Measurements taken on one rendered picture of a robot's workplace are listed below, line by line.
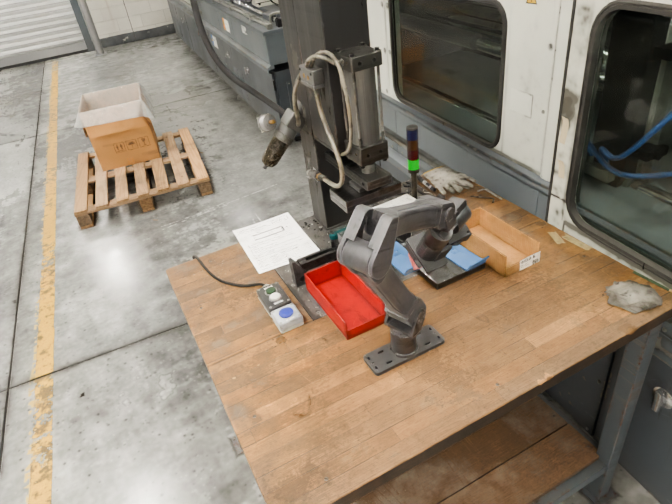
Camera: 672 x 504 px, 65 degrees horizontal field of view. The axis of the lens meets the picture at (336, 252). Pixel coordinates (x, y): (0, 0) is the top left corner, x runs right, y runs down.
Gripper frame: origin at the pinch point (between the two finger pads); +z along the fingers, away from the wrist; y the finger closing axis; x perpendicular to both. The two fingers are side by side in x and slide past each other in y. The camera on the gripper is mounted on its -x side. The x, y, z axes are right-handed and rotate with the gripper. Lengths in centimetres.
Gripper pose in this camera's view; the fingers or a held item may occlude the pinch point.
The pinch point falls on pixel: (416, 266)
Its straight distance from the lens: 140.7
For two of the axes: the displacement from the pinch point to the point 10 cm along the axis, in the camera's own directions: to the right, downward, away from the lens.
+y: -4.7, -8.1, 3.4
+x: -8.7, 3.5, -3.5
